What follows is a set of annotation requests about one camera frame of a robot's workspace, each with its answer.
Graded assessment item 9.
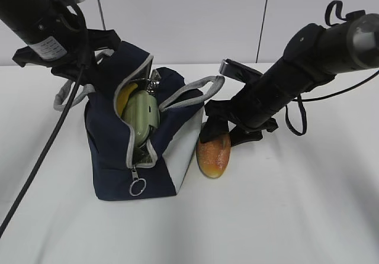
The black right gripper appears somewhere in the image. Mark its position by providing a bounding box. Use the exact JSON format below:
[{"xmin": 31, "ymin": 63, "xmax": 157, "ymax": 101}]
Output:
[{"xmin": 200, "ymin": 100, "xmax": 278, "ymax": 146}]

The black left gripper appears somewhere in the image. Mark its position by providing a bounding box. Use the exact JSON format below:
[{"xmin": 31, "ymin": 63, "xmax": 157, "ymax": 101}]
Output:
[{"xmin": 12, "ymin": 29, "xmax": 121, "ymax": 94}]

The brown bread roll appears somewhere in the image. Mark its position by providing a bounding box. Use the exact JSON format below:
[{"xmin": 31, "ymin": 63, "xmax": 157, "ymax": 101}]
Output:
[{"xmin": 196, "ymin": 132, "xmax": 232, "ymax": 179}]

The yellow banana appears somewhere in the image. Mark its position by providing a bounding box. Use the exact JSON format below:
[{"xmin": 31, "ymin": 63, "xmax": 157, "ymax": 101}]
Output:
[{"xmin": 116, "ymin": 82, "xmax": 138, "ymax": 116}]

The green lidded food container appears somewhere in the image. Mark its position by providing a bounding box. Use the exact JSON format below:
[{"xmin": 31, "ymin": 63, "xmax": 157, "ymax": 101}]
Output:
[{"xmin": 121, "ymin": 90, "xmax": 160, "ymax": 147}]

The navy blue lunch bag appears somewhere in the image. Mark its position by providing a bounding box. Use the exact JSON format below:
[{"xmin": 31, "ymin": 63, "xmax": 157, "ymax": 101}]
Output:
[{"xmin": 53, "ymin": 40, "xmax": 226, "ymax": 201}]

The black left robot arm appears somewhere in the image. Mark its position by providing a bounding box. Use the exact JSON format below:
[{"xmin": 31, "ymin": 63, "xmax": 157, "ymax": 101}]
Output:
[{"xmin": 1, "ymin": 0, "xmax": 121, "ymax": 93}]

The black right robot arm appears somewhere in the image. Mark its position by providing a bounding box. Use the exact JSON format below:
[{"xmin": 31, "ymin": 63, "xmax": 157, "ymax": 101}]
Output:
[{"xmin": 200, "ymin": 11, "xmax": 378, "ymax": 146}]

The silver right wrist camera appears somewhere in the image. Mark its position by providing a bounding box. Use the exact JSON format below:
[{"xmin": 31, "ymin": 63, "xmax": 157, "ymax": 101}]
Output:
[{"xmin": 219, "ymin": 59, "xmax": 263, "ymax": 84}]

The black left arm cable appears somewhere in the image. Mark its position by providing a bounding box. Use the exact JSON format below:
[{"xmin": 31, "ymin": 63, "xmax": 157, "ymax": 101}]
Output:
[{"xmin": 0, "ymin": 2, "xmax": 91, "ymax": 232}]

